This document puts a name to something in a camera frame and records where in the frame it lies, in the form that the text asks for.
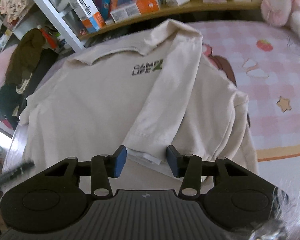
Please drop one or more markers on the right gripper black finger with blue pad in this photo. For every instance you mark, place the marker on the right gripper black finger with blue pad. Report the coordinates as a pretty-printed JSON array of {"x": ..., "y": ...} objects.
[
  {"x": 99, "y": 169},
  {"x": 229, "y": 178}
]

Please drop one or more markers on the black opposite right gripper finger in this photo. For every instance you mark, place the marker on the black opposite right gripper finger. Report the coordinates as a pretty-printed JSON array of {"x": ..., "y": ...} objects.
[{"x": 16, "y": 172}]

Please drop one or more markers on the beige polo shirt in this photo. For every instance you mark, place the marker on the beige polo shirt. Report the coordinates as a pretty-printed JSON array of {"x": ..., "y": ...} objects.
[{"x": 147, "y": 91}]

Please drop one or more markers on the pink checkered cartoon table mat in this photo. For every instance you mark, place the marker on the pink checkered cartoon table mat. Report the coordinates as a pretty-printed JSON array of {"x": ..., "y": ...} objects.
[{"x": 266, "y": 64}]

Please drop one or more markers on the dark brown hanging garment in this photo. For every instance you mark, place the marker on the dark brown hanging garment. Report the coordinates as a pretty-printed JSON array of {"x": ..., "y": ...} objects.
[{"x": 25, "y": 58}]

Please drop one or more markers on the white orange usmile box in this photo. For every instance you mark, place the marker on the white orange usmile box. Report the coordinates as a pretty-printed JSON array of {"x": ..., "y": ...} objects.
[{"x": 89, "y": 15}]

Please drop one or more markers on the white orange flat carton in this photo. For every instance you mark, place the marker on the white orange flat carton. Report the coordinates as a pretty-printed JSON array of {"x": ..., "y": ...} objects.
[{"x": 134, "y": 8}]

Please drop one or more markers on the wooden shelf board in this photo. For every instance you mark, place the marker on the wooden shelf board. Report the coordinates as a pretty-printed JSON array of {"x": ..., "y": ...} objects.
[{"x": 191, "y": 6}]

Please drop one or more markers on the floral dressed doll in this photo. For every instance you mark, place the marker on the floral dressed doll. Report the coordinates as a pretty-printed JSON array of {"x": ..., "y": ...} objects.
[{"x": 12, "y": 9}]

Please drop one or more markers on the white shelf frame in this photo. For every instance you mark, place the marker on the white shelf frame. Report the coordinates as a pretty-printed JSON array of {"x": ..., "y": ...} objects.
[{"x": 57, "y": 19}]

